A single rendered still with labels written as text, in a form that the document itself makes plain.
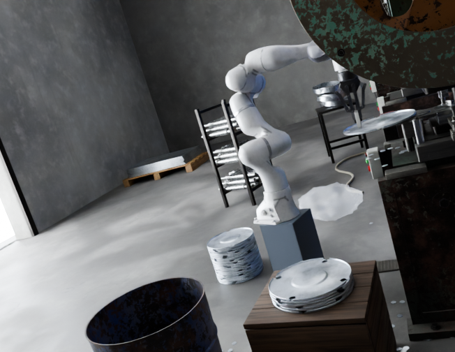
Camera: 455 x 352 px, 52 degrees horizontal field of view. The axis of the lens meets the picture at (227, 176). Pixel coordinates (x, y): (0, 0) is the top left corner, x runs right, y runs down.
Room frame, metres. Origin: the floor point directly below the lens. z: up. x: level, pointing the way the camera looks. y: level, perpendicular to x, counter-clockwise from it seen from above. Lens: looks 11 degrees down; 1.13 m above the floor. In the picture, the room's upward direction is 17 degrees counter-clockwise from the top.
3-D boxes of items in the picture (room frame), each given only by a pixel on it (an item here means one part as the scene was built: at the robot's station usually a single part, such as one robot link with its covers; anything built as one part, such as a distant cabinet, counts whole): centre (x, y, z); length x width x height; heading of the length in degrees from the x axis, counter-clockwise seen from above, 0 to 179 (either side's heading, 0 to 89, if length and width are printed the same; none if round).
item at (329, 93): (4.86, -1.29, 0.40); 0.45 x 0.40 x 0.79; 171
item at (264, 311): (1.51, -0.16, 0.18); 0.40 x 0.38 x 0.35; 64
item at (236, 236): (2.69, 0.10, 0.23); 0.29 x 0.29 x 0.01
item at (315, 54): (1.92, -0.54, 1.14); 0.18 x 0.10 x 0.13; 47
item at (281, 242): (2.09, -0.20, 0.23); 0.18 x 0.18 x 0.45; 50
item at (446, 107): (1.77, -0.88, 0.76); 0.15 x 0.09 x 0.05; 159
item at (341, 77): (1.89, -0.58, 0.97); 0.08 x 0.07 x 0.09; 69
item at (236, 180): (4.32, -0.16, 0.47); 0.46 x 0.43 x 0.95; 49
